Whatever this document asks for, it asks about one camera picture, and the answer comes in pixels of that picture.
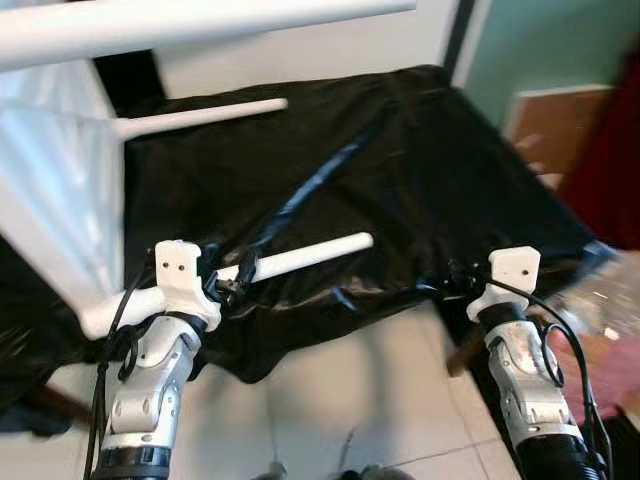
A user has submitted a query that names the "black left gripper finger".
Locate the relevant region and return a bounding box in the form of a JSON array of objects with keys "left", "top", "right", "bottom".
[{"left": 232, "top": 250, "right": 264, "bottom": 292}]

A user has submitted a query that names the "white plastic children table top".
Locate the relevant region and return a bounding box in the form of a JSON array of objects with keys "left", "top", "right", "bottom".
[{"left": 0, "top": 55, "right": 126, "bottom": 321}]

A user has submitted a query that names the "dark wooden table leg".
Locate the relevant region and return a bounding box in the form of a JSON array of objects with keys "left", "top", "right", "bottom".
[
  {"left": 445, "top": 335, "right": 491, "bottom": 377},
  {"left": 25, "top": 385, "right": 93, "bottom": 423}
]

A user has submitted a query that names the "black plastic sheet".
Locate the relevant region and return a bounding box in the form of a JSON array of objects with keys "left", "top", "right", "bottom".
[{"left": 0, "top": 65, "right": 621, "bottom": 386}]

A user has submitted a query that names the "pink paper bag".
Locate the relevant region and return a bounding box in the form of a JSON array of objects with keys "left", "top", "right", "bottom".
[{"left": 545, "top": 330, "right": 640, "bottom": 423}]

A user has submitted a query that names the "dark red object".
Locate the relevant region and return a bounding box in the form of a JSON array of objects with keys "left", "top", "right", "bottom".
[{"left": 560, "top": 55, "right": 640, "bottom": 251}]

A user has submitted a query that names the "grey robot left leg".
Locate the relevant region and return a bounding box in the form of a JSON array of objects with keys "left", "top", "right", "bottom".
[{"left": 255, "top": 462, "right": 291, "bottom": 480}]

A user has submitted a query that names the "black door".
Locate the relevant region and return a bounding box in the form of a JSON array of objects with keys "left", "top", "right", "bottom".
[{"left": 95, "top": 50, "right": 166, "bottom": 111}]

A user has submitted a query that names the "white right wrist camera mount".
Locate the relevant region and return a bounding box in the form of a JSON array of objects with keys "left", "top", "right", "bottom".
[{"left": 467, "top": 247, "right": 543, "bottom": 323}]

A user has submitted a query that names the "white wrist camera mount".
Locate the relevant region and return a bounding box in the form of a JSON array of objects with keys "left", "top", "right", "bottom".
[
  {"left": 152, "top": 240, "right": 223, "bottom": 331},
  {"left": 467, "top": 247, "right": 543, "bottom": 323}
]

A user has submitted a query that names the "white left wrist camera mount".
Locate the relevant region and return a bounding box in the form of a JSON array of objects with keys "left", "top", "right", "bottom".
[{"left": 152, "top": 240, "right": 223, "bottom": 331}]

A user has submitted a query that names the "brown board with white frame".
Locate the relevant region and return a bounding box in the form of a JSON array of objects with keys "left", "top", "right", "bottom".
[{"left": 505, "top": 85, "right": 621, "bottom": 186}]

